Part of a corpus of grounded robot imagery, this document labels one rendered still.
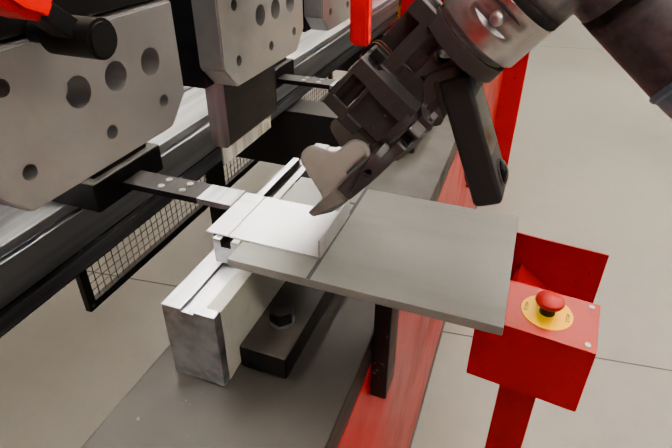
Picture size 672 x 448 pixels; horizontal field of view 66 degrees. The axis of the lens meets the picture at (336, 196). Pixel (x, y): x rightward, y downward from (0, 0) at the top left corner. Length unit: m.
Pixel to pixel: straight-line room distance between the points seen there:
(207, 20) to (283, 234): 0.24
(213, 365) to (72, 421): 1.25
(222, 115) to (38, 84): 0.23
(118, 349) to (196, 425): 1.39
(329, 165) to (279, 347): 0.21
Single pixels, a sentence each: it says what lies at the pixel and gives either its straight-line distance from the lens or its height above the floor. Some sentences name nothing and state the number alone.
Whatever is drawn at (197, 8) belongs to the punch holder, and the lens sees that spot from 0.41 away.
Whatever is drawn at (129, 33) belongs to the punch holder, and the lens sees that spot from 0.33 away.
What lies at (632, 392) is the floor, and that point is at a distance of 1.90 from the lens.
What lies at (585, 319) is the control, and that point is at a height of 0.78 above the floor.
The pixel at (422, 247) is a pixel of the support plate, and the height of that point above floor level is 1.00.
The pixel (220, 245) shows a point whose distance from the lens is 0.56.
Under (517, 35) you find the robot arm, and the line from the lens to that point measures 0.40.
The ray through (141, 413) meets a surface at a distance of 0.58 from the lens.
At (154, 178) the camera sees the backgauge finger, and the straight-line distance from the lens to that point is 0.68.
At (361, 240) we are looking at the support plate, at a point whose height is 1.00.
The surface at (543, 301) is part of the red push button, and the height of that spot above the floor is 0.81.
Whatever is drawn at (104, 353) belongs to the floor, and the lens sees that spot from 1.93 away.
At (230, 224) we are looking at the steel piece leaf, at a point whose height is 1.00.
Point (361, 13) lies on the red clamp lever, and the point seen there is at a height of 1.19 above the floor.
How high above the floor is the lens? 1.31
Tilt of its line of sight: 31 degrees down
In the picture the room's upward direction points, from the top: straight up
